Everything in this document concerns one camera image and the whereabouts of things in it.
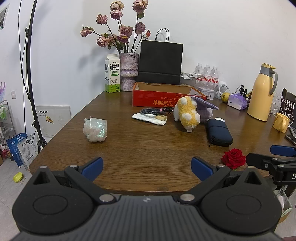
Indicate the black charger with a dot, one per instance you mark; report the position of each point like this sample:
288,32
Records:
242,90

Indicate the yellow purple snack packet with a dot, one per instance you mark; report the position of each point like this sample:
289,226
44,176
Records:
249,94

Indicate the red cardboard box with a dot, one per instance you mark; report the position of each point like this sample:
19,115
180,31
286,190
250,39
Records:
150,98

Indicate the black lamp stand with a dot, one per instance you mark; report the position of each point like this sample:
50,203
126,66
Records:
29,58

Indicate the white green milk carton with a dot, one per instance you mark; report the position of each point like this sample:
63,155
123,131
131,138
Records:
112,76

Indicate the dried pink rose bouquet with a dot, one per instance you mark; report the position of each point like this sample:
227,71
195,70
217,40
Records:
126,31

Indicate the purple fluffy cloth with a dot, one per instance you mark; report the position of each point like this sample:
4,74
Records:
205,115

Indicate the yellow green pear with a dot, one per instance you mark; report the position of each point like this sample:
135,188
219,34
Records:
225,97

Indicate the dark wooden chair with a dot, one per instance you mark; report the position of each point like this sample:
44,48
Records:
290,96

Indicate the crumpled iridescent plastic bag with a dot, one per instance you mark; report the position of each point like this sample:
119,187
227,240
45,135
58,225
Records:
94,129

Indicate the red rose flower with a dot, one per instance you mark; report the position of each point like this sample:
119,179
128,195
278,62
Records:
233,158

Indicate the yellow thermos jug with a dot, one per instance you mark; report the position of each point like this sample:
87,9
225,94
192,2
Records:
260,97

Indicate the small beige block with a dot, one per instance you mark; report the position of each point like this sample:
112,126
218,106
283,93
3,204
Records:
161,118

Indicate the clear seed container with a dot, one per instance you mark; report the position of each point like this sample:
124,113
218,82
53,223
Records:
186,83

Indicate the white printed bag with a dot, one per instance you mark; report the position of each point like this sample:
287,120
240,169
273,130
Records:
29,150

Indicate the printed tin box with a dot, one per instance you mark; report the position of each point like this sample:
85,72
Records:
207,92

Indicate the white cloth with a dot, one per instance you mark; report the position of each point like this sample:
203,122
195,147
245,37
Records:
145,117

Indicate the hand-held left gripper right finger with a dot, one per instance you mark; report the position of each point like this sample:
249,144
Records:
201,171

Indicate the wall poster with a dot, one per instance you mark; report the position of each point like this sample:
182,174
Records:
2,18

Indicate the yellow white plush toy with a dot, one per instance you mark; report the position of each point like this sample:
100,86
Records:
187,113

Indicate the yellow mug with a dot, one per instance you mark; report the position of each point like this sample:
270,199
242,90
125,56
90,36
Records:
281,122

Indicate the small white fan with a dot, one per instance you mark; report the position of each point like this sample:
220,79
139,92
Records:
223,87

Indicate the small yellow green case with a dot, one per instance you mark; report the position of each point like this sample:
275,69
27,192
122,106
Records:
17,177

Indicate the metal storage rack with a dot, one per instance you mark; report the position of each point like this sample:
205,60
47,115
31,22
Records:
9,139

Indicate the purple white vase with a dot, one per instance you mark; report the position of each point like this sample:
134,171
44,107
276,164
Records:
128,67

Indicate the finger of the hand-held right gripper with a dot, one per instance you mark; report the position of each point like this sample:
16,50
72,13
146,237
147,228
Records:
283,150
259,161

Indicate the blue white bag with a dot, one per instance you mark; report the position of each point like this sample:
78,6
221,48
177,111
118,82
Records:
16,148

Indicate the grey notebook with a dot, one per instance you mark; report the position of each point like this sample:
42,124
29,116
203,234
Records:
292,136

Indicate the clear water bottle red label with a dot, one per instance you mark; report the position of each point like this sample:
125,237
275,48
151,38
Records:
206,70
198,69
215,74

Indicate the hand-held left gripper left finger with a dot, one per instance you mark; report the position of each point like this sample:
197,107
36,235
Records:
93,168

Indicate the dark blue zip case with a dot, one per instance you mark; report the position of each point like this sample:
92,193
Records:
218,134

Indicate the white wall socket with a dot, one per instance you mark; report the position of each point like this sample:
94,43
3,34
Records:
13,95

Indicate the trash bin with plastic liner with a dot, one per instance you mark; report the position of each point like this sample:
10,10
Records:
283,206

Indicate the purple tissue pack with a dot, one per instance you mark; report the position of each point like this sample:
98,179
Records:
237,100

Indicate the flat white box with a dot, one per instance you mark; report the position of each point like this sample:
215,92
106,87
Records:
189,75

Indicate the black paper bag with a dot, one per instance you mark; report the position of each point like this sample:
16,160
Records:
159,60

